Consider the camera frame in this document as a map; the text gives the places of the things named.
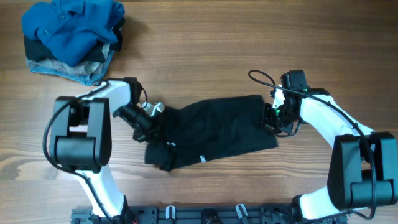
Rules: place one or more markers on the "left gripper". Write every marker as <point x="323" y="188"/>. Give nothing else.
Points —
<point x="149" y="134"/>

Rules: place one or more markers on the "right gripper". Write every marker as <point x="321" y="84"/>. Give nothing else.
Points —
<point x="268" y="123"/>

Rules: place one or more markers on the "black polo shirt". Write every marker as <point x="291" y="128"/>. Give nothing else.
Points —
<point x="208" y="130"/>

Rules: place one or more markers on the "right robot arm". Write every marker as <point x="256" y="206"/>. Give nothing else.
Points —
<point x="363" y="167"/>

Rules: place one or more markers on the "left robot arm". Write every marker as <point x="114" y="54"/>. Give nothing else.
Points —
<point x="77" y="141"/>

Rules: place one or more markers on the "light blue denim garment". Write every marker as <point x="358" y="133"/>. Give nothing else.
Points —
<point x="92" y="79"/>

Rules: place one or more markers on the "beige folded garment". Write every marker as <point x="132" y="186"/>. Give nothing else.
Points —
<point x="83" y="68"/>

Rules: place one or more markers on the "blue button shirt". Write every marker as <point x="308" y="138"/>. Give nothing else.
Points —
<point x="71" y="28"/>

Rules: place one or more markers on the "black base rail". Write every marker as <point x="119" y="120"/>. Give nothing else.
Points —
<point x="275" y="213"/>

